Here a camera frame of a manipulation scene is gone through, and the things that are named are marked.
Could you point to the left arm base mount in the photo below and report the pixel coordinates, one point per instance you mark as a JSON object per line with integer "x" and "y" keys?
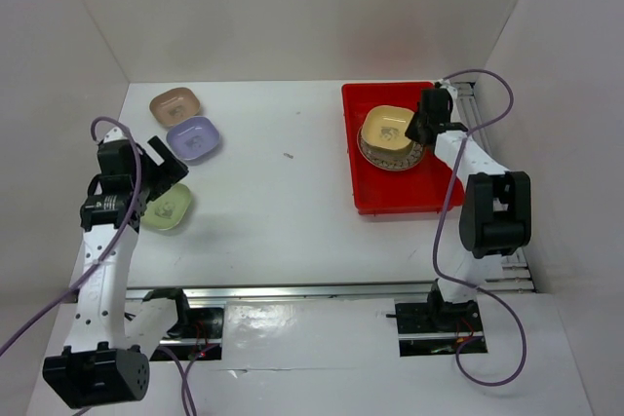
{"x": 200, "y": 339}

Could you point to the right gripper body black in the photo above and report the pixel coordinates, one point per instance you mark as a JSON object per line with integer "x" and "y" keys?
{"x": 413, "y": 130}

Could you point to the pink square panda plate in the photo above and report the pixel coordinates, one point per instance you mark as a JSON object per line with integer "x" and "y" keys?
{"x": 174, "y": 106}

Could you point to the purple square plate back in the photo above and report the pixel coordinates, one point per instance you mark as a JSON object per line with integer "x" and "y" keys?
{"x": 193, "y": 139}

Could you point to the round floral ceramic plate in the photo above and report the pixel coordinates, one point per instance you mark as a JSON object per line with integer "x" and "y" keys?
{"x": 390, "y": 158}

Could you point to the aluminium rail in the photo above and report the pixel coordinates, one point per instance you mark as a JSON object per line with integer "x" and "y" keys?
{"x": 487, "y": 143}
{"x": 515, "y": 285}

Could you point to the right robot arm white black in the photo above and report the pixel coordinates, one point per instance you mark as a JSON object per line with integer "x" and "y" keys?
{"x": 438, "y": 101}

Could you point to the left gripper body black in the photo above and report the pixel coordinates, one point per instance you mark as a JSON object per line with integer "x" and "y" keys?
{"x": 156, "y": 178}

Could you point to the green square plate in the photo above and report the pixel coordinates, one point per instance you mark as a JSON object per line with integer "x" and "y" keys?
{"x": 166, "y": 212}

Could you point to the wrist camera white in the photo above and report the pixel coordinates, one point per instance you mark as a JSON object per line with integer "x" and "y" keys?
{"x": 447, "y": 85}
{"x": 115, "y": 134}

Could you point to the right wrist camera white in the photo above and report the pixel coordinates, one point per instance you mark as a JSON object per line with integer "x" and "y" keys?
{"x": 447, "y": 85}

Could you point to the red plastic bin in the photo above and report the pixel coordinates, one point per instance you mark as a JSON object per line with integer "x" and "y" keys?
{"x": 413, "y": 183}

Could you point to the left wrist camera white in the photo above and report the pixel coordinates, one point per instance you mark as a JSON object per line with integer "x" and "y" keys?
{"x": 115, "y": 134}

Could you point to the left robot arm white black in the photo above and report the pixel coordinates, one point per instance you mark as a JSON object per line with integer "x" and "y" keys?
{"x": 105, "y": 356}

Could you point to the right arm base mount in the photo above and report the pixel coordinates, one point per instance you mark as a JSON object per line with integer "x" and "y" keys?
{"x": 427, "y": 330}

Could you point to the aluminium rail front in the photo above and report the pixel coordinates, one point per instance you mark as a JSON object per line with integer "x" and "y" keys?
{"x": 515, "y": 285}

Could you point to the yellow square plate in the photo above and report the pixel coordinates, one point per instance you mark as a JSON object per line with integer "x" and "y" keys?
{"x": 385, "y": 127}

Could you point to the aluminium rail right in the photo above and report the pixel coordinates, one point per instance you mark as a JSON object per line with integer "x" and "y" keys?
{"x": 487, "y": 143}

